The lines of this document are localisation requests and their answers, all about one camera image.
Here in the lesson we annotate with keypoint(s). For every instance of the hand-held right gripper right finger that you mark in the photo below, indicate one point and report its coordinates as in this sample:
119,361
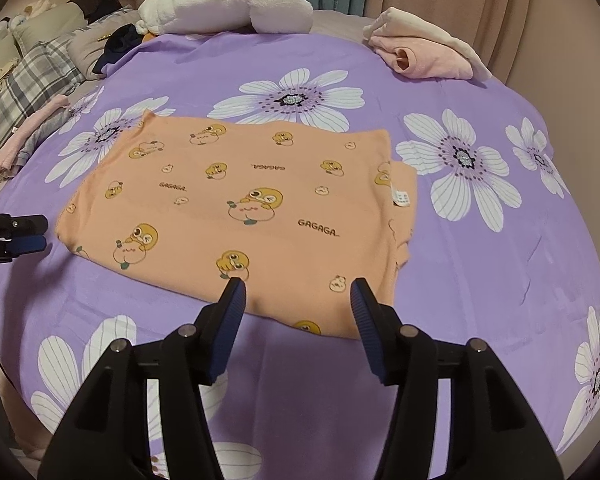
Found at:
372,330

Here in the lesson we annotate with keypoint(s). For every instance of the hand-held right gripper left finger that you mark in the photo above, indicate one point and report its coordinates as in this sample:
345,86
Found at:
227,330

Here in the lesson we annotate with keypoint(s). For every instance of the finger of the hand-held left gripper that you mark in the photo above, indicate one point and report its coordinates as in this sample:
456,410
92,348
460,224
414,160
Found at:
27,245
27,224

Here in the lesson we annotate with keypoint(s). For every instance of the orange cartoon print shirt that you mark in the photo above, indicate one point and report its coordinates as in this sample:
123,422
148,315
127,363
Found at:
260,230

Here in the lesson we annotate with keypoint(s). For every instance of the pale pink garment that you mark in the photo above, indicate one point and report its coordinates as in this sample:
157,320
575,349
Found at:
25,135

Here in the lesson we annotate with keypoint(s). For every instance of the grey garment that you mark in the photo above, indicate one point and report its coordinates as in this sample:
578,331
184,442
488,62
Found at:
47,132

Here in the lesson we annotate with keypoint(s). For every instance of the purple floral blanket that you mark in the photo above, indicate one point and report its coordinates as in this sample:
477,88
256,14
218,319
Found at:
480,270

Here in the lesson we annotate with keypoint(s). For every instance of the grey plaid pillow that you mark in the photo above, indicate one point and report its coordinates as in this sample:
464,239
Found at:
30,85

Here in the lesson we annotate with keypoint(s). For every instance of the plain grey pillow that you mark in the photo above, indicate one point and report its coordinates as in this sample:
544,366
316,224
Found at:
92,50

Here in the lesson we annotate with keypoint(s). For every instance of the navy blue cloth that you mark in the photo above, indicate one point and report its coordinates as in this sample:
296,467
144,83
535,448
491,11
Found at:
117,50

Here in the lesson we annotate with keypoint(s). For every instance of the beige pillow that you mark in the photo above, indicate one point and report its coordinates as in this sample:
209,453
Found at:
50,27

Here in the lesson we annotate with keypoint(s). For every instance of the plush toys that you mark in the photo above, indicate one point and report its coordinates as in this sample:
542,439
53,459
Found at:
15,22

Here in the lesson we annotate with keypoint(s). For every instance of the gold hair clip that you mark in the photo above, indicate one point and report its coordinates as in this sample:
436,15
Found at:
105,35

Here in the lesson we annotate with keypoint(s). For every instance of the small orange plush piece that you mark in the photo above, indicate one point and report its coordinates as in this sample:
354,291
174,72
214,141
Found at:
149,37

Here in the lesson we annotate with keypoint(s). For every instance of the dark brown cloth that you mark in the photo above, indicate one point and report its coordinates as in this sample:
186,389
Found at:
97,5

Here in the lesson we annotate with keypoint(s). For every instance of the pink folded garment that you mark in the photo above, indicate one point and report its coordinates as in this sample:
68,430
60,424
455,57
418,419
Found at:
430,60

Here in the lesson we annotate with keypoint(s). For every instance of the cream folded garment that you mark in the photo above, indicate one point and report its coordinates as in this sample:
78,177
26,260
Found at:
430,27

